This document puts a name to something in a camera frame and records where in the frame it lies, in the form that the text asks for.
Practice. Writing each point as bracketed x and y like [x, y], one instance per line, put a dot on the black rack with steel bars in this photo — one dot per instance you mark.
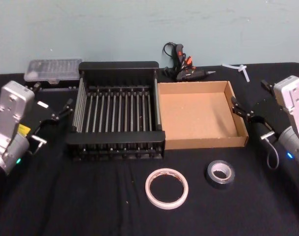
[115, 141]

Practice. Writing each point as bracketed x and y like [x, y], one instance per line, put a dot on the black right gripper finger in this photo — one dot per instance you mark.
[266, 84]
[238, 108]

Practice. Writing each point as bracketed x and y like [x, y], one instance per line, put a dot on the clear plastic case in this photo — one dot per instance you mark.
[53, 68]

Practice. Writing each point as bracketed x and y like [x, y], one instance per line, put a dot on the black table cloth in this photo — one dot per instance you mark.
[90, 201]

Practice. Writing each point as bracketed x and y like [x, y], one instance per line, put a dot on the white tape roll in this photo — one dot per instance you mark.
[149, 194]

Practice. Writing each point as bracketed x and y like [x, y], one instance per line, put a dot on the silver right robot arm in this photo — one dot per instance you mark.
[290, 93]

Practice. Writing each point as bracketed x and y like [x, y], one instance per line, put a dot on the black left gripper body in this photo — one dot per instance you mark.
[41, 113]

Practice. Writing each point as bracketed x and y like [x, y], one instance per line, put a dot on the silver tape roll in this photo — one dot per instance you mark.
[209, 178]

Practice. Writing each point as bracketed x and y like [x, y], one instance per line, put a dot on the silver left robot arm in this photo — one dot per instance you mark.
[13, 103]

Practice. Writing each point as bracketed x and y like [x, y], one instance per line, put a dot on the plain pale wall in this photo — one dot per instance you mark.
[115, 29]

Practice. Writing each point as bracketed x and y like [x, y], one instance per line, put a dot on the white three-armed plastic piece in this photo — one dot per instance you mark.
[245, 73]

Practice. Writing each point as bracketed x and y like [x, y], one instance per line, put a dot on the shallow brown cardboard tray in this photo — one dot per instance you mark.
[196, 115]

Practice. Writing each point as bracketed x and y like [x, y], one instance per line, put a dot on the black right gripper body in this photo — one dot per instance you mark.
[265, 115]

